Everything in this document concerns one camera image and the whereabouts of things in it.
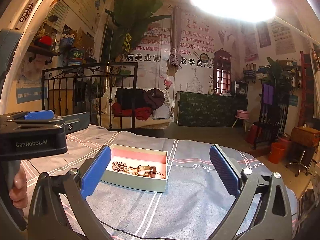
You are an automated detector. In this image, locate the green floral covered counter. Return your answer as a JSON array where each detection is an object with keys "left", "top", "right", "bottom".
[{"left": 174, "top": 92, "right": 248, "bottom": 127}]

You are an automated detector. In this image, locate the red cloth pile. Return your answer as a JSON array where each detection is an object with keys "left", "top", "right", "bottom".
[{"left": 111, "top": 102, "right": 152, "bottom": 121}]

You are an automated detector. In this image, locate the pink basin on stool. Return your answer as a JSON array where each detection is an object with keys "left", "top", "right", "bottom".
[{"left": 232, "top": 110, "right": 249, "bottom": 131}]

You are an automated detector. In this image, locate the light blue pillow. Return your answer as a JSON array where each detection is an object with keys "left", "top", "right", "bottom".
[{"left": 152, "top": 105, "right": 170, "bottom": 120}]

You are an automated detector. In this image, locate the person's left hand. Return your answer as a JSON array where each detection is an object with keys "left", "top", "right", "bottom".
[{"left": 9, "top": 166, "right": 28, "bottom": 209}]

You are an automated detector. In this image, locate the large green banana plant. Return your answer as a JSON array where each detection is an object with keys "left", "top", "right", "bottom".
[{"left": 104, "top": 0, "right": 171, "bottom": 60}]

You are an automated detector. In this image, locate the white hanging swing bench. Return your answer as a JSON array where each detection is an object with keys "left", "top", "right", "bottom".
[{"left": 97, "top": 86, "right": 172, "bottom": 129}]

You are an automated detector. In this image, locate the black iron bed frame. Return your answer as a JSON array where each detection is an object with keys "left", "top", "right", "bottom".
[{"left": 41, "top": 62, "right": 138, "bottom": 126}]

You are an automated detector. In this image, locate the beige strap wristwatch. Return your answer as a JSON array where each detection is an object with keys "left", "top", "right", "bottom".
[{"left": 127, "top": 165, "right": 165, "bottom": 179}]

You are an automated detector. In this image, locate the red bucket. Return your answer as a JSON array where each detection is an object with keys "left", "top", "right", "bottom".
[{"left": 268, "top": 142, "right": 286, "bottom": 164}]

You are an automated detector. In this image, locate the white ceramic vase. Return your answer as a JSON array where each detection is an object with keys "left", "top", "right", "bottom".
[{"left": 208, "top": 85, "right": 215, "bottom": 95}]

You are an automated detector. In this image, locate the pink lined jewelry box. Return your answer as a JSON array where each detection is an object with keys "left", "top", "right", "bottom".
[{"left": 101, "top": 144, "right": 168, "bottom": 193}]

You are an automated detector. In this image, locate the wooden box on stool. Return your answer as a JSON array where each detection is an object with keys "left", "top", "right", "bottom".
[{"left": 290, "top": 127, "right": 319, "bottom": 148}]

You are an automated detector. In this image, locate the dark brown clothes pile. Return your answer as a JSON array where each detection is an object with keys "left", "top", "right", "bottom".
[{"left": 116, "top": 88, "right": 164, "bottom": 110}]

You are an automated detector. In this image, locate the wooden wall shelf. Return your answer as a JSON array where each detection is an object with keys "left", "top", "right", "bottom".
[{"left": 27, "top": 44, "right": 61, "bottom": 66}]

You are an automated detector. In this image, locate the grey striped bed cover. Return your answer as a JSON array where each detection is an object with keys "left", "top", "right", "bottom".
[{"left": 19, "top": 123, "right": 299, "bottom": 240}]

